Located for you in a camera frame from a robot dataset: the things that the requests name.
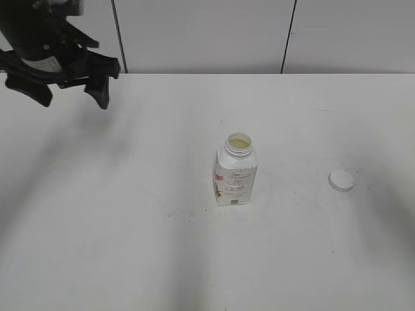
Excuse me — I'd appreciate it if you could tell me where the white meinianda bottle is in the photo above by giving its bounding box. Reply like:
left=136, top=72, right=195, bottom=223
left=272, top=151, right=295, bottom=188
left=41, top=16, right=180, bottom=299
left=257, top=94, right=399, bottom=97
left=213, top=132, right=259, bottom=206

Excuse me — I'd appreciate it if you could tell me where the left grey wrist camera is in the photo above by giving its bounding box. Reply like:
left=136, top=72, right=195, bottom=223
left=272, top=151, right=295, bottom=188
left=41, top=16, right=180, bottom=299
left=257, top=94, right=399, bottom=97
left=31, top=0, right=84, bottom=16

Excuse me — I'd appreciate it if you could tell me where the white bottle cap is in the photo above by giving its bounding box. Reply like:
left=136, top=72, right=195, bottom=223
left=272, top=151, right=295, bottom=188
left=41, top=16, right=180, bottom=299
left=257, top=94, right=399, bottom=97
left=328, top=170, right=354, bottom=192

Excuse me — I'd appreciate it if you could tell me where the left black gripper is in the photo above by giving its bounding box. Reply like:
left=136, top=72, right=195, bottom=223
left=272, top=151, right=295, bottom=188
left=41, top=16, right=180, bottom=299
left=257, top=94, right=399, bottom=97
left=1, top=19, right=120, bottom=109

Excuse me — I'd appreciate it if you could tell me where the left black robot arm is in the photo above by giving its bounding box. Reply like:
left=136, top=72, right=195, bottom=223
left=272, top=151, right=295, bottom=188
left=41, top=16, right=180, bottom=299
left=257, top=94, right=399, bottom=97
left=1, top=0, right=121, bottom=109

